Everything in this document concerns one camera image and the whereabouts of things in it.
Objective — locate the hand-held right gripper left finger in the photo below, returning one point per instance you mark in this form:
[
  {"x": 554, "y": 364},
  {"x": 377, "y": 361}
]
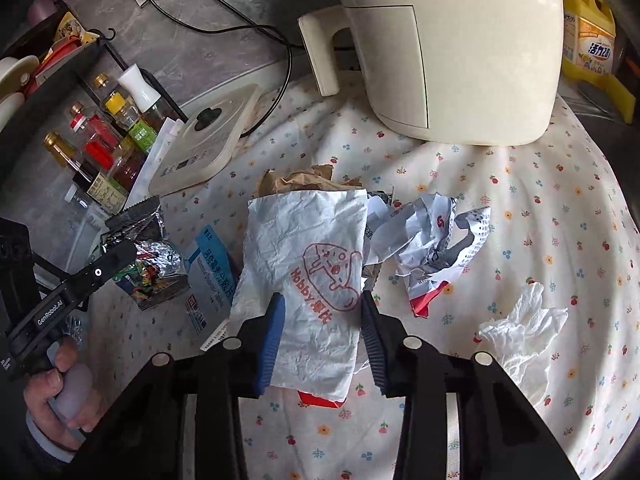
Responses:
[{"x": 270, "y": 345}]

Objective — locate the red white wrapper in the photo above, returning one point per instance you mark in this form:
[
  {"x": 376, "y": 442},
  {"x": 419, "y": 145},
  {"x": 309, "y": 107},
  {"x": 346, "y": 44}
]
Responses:
[{"x": 425, "y": 300}]

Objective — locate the brown paper bag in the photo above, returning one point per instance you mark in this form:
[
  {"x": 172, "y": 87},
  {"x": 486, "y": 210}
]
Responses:
[{"x": 295, "y": 180}]

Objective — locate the yellow detergent bottle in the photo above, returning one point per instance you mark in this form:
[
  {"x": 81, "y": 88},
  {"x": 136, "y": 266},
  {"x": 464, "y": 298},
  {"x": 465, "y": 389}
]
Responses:
[{"x": 592, "y": 35}]

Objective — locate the red label sauce bottle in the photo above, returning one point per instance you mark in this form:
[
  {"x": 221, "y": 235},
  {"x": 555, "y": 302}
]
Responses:
[{"x": 100, "y": 147}]

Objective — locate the white plastic pouch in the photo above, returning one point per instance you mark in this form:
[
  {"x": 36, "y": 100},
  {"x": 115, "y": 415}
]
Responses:
[{"x": 167, "y": 135}]

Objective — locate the blue white medicine box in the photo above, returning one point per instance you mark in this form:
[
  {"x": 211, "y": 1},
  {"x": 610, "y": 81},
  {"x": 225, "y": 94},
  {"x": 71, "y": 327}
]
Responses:
[{"x": 210, "y": 280}]

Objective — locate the yellow snack packet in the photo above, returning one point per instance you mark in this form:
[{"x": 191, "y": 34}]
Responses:
[{"x": 70, "y": 27}]

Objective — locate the cream air fryer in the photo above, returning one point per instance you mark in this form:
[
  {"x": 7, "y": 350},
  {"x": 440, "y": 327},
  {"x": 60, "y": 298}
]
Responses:
[{"x": 475, "y": 50}]

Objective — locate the black kitchen rack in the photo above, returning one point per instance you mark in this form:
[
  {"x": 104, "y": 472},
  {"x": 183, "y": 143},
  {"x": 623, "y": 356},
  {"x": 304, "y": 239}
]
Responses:
[{"x": 50, "y": 90}]

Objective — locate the foil snack packet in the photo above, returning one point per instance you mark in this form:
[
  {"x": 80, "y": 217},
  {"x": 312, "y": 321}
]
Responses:
[{"x": 150, "y": 260}]

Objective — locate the bottle with white spout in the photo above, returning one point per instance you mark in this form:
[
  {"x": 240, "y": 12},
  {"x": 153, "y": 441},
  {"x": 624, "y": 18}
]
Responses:
[{"x": 137, "y": 85}]

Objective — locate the white round container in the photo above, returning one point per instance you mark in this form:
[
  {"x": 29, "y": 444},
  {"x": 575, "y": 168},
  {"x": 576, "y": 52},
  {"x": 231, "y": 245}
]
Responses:
[{"x": 15, "y": 80}]

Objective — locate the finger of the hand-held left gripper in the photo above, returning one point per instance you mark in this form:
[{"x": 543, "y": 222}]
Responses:
[{"x": 112, "y": 260}]

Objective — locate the crumpled white printed paper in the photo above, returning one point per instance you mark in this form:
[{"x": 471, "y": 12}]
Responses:
[{"x": 415, "y": 225}]

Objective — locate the crumpled white tissue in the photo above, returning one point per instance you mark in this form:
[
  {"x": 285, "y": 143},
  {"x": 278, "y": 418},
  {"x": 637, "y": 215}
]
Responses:
[{"x": 520, "y": 330}]

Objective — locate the floral white tablecloth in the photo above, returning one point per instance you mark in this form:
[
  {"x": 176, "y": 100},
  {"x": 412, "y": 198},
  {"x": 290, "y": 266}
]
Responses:
[{"x": 525, "y": 210}]

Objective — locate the small clear jar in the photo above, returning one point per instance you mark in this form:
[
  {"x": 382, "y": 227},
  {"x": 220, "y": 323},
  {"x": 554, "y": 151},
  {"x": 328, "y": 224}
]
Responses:
[{"x": 79, "y": 197}]

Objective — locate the pink round object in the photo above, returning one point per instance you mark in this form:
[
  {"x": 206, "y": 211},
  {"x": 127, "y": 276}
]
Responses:
[{"x": 42, "y": 10}]

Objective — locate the stainless steel sink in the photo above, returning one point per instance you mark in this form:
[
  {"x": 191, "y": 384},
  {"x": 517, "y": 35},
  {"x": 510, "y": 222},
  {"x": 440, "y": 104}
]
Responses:
[{"x": 597, "y": 97}]

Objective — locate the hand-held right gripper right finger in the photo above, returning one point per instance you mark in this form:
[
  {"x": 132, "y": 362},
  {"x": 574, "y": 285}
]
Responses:
[{"x": 374, "y": 345}]

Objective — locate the dark soy sauce bottle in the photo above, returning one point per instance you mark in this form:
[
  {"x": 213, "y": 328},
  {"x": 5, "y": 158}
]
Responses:
[{"x": 100, "y": 187}]

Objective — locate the person's left hand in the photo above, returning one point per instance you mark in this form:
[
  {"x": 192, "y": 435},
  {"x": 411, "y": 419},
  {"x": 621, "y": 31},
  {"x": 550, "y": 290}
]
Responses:
[{"x": 40, "y": 405}]

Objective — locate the yellow green label bottle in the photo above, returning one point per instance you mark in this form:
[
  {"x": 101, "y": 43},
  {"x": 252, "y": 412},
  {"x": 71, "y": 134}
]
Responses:
[{"x": 142, "y": 135}]

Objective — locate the white paper bag red print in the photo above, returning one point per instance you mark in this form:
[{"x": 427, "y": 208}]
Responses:
[{"x": 310, "y": 240}]

